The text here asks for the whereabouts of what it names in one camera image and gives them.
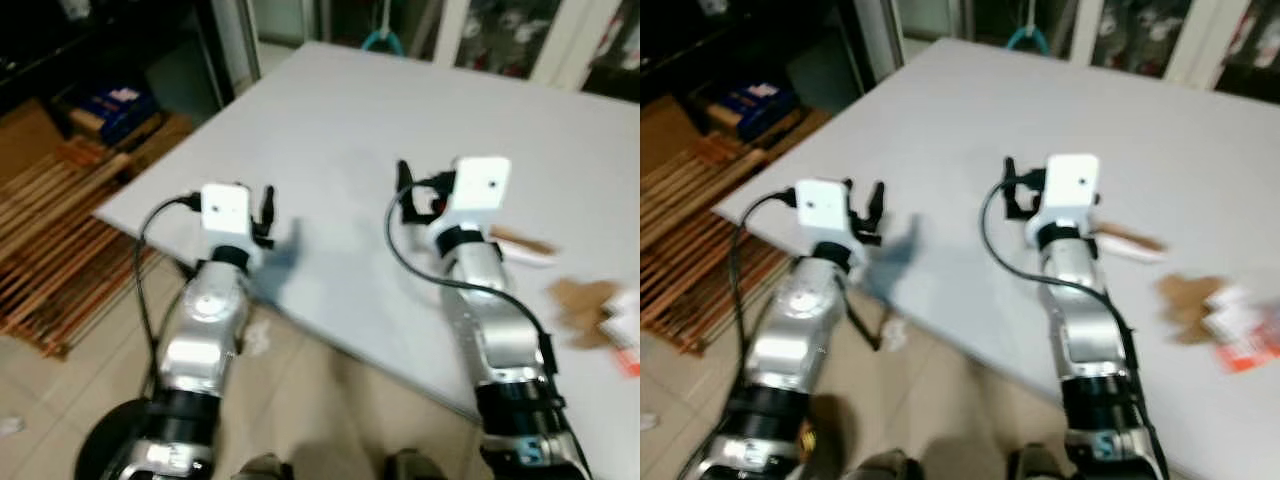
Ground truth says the blue box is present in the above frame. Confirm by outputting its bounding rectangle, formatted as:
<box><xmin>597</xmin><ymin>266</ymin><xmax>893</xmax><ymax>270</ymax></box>
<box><xmin>70</xmin><ymin>85</ymin><xmax>159</xmax><ymax>146</ymax></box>
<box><xmin>715</xmin><ymin>80</ymin><xmax>801</xmax><ymax>141</ymax></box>

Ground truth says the white glass door cabinet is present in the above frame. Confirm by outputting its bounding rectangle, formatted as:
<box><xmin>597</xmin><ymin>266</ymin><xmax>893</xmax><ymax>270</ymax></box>
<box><xmin>210</xmin><ymin>0</ymin><xmax>641</xmax><ymax>101</ymax></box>
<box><xmin>850</xmin><ymin>0</ymin><xmax>1280</xmax><ymax>101</ymax></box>

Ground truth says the wooden slatted rack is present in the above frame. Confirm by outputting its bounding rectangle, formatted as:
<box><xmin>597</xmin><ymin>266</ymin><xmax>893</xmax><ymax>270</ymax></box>
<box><xmin>0</xmin><ymin>140</ymin><xmax>166</xmax><ymax>361</ymax></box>
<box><xmin>640</xmin><ymin>135</ymin><xmax>801</xmax><ymax>356</ymax></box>

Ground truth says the brown cardboard piece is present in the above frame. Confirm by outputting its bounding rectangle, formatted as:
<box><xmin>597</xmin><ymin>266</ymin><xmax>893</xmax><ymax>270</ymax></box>
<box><xmin>547</xmin><ymin>280</ymin><xmax>621</xmax><ymax>351</ymax></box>
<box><xmin>1158</xmin><ymin>275</ymin><xmax>1231</xmax><ymax>346</ymax></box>

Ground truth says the dark shelf unit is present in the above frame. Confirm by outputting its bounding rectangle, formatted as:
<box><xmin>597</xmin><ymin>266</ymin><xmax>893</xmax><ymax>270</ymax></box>
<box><xmin>640</xmin><ymin>0</ymin><xmax>881</xmax><ymax>111</ymax></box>
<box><xmin>0</xmin><ymin>0</ymin><xmax>236</xmax><ymax>126</ymax></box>

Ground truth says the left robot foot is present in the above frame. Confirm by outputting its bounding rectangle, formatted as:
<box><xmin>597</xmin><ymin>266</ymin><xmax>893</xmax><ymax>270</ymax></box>
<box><xmin>860</xmin><ymin>450</ymin><xmax>926</xmax><ymax>480</ymax></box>
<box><xmin>232</xmin><ymin>453</ymin><xmax>296</xmax><ymax>480</ymax></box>

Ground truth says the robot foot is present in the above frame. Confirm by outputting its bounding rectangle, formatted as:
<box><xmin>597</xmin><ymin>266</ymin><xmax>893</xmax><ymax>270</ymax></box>
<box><xmin>232</xmin><ymin>453</ymin><xmax>296</xmax><ymax>480</ymax></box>
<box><xmin>385</xmin><ymin>448</ymin><xmax>451</xmax><ymax>480</ymax></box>
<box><xmin>860</xmin><ymin>450</ymin><xmax>926</xmax><ymax>480</ymax></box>

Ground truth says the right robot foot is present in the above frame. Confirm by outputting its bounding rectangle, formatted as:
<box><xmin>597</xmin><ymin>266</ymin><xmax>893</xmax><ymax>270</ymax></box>
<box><xmin>385</xmin><ymin>448</ymin><xmax>451</xmax><ymax>480</ymax></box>

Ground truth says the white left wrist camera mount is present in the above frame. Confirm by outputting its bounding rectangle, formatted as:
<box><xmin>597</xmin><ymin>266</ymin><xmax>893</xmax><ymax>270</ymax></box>
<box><xmin>199</xmin><ymin>182</ymin><xmax>265</xmax><ymax>269</ymax></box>
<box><xmin>796</xmin><ymin>178</ymin><xmax>863</xmax><ymax>266</ymax></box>

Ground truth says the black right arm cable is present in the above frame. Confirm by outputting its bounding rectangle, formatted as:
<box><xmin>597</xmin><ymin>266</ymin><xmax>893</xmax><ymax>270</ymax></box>
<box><xmin>980</xmin><ymin>175</ymin><xmax>1161</xmax><ymax>441</ymax></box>
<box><xmin>385</xmin><ymin>172</ymin><xmax>561</xmax><ymax>401</ymax></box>

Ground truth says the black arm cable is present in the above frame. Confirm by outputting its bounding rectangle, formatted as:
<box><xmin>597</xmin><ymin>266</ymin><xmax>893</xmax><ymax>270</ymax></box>
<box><xmin>133</xmin><ymin>193</ymin><xmax>204</xmax><ymax>401</ymax></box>
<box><xmin>980</xmin><ymin>175</ymin><xmax>1161</xmax><ymax>441</ymax></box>
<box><xmin>385</xmin><ymin>172</ymin><xmax>561</xmax><ymax>401</ymax></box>
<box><xmin>728</xmin><ymin>188</ymin><xmax>801</xmax><ymax>401</ymax></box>

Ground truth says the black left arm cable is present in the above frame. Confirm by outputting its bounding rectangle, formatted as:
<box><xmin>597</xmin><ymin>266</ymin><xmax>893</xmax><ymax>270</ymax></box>
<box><xmin>133</xmin><ymin>193</ymin><xmax>204</xmax><ymax>401</ymax></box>
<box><xmin>728</xmin><ymin>188</ymin><xmax>801</xmax><ymax>401</ymax></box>

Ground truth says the teal handle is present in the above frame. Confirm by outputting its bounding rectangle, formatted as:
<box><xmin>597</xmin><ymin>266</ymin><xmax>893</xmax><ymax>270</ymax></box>
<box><xmin>1005</xmin><ymin>25</ymin><xmax>1049</xmax><ymax>53</ymax></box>
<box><xmin>360</xmin><ymin>28</ymin><xmax>406</xmax><ymax>56</ymax></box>

